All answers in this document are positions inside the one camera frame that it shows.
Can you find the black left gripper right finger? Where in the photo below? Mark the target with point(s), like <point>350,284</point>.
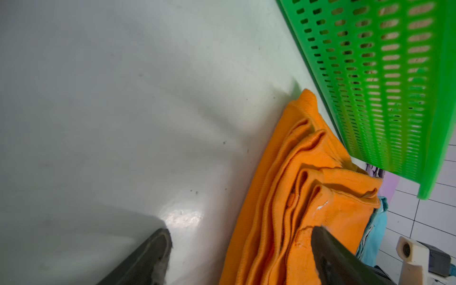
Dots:
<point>336,265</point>

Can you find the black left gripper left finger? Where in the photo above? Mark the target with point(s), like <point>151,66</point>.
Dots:
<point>147,265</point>

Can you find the teal striped pants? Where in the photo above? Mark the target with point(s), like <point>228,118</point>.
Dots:
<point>373,235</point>

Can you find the orange pants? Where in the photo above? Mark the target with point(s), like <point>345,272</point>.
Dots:
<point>305,179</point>

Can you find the purple pants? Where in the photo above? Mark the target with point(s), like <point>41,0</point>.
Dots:
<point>390,181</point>

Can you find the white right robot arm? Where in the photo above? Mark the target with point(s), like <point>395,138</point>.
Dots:
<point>424,264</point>

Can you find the green plastic basket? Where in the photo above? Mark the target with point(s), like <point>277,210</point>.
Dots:
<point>386,71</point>

